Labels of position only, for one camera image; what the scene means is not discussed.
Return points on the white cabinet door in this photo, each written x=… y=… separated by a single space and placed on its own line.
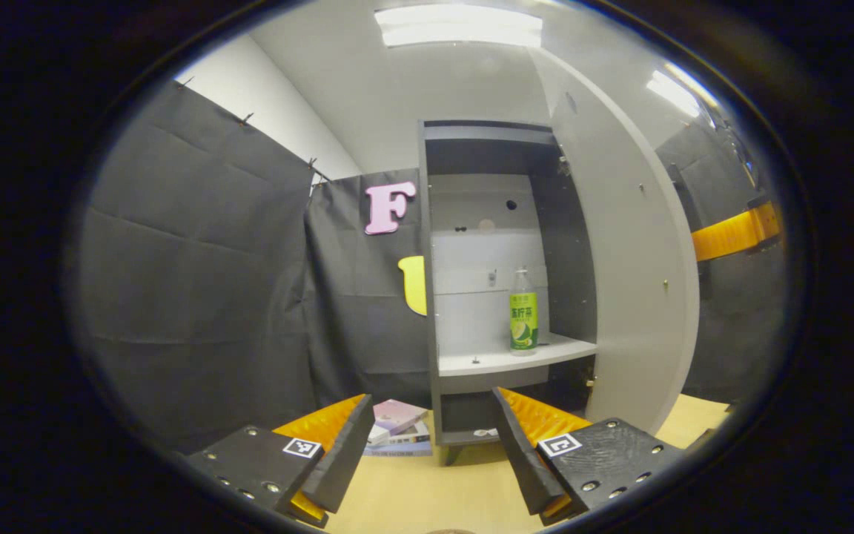
x=620 y=259

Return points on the black backdrop cloth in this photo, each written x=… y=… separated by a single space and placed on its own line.
x=197 y=259

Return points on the grey cabinet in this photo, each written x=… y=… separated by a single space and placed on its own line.
x=486 y=319

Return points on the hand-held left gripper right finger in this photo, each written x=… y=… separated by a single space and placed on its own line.
x=520 y=460

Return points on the green label bottle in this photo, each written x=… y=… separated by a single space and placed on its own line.
x=523 y=326

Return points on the white and blue box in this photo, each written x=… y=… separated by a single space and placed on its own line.
x=405 y=443

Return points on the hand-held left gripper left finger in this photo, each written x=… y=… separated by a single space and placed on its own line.
x=342 y=460

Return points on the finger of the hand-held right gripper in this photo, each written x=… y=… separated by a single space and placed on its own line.
x=731 y=233

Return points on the ceiling light panel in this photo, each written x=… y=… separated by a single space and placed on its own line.
x=675 y=89
x=459 y=26

